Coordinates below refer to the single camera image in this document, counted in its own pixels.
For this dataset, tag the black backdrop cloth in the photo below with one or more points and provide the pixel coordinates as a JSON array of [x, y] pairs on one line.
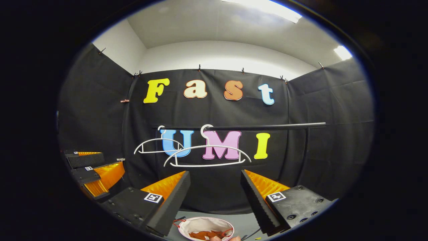
[[317, 150]]

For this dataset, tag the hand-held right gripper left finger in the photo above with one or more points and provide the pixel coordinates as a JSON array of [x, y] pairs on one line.
[[172, 204]]

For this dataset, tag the row of black clips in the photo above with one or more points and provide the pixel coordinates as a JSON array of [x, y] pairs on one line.
[[199, 68]]

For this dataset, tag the white clothes hanger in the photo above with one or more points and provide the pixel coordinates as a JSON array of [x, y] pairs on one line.
[[201, 131], [157, 139]]

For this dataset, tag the pink white laundry hamper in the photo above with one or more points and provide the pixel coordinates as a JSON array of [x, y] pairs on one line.
[[200, 223]]

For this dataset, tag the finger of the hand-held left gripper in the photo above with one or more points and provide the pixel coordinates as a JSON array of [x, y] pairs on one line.
[[87, 160], [85, 174]]

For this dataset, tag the ceiling light panel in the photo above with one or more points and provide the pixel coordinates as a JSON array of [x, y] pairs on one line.
[[342, 52]]

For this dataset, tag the black clothes rack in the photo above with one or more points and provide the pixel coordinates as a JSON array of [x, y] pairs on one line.
[[267, 127]]

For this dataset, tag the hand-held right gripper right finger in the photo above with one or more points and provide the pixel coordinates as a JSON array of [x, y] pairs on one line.
[[257, 204]]

